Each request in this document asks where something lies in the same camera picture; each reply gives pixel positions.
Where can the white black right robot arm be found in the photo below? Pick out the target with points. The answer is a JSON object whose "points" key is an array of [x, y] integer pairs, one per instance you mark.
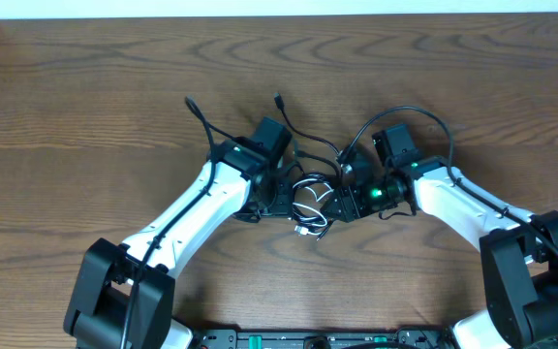
{"points": [[518, 248]]}

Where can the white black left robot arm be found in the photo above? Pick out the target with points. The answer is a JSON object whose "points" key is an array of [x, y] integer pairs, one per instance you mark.
{"points": [[124, 293]]}

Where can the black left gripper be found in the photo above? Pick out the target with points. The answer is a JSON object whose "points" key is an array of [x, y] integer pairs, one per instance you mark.
{"points": [[283, 207]]}

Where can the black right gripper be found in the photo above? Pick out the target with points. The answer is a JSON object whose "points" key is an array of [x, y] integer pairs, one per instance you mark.
{"points": [[350, 203]]}

